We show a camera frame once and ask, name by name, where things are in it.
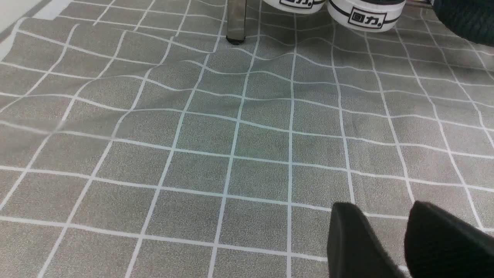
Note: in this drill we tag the right white-soled navy shoe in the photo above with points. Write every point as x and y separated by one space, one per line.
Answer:
373 16

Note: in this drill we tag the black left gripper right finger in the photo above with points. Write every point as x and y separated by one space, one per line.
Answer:
438 244

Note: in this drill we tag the grey checked floor cloth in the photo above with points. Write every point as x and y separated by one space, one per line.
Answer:
137 142

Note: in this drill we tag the left white-soled navy shoe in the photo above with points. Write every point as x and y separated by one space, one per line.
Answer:
304 7

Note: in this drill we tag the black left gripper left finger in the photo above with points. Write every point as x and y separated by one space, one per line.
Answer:
353 249

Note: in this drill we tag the dark round object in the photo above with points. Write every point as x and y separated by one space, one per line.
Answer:
472 20

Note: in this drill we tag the white-soled navy shoe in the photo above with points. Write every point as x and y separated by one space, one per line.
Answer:
304 7
373 16

